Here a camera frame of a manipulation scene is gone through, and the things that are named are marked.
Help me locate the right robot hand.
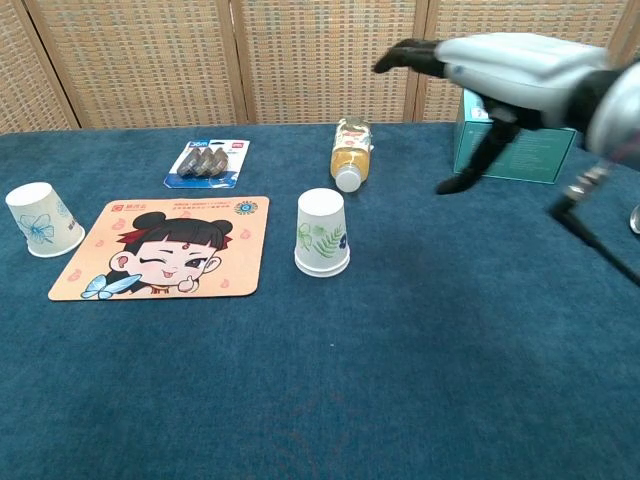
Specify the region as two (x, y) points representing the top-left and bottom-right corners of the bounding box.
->
(372, 32), (614, 196)

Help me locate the white paper cup green flower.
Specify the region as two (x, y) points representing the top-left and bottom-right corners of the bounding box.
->
(294, 188), (351, 275)

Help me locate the white paper cup blue flower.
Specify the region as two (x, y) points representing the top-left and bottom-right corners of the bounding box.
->
(5, 181), (87, 259)

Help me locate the teal product box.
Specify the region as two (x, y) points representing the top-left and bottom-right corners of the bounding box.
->
(453, 89), (579, 186)

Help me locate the yellow drink plastic bottle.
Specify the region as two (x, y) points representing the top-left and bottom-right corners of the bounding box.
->
(329, 117), (375, 194)

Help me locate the woven bamboo folding screen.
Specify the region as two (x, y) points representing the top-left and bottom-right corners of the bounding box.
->
(0, 0), (640, 135)

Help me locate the blue white blister pack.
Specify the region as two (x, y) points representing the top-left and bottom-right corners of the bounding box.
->
(162, 139), (251, 190)

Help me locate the blue felt table cover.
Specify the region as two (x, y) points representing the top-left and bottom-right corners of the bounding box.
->
(0, 117), (640, 480)

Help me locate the cartoon girl mouse pad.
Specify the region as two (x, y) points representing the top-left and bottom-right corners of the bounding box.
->
(47, 195), (271, 302)

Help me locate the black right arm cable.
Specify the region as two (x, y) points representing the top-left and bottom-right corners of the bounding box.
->
(549, 162), (640, 287)

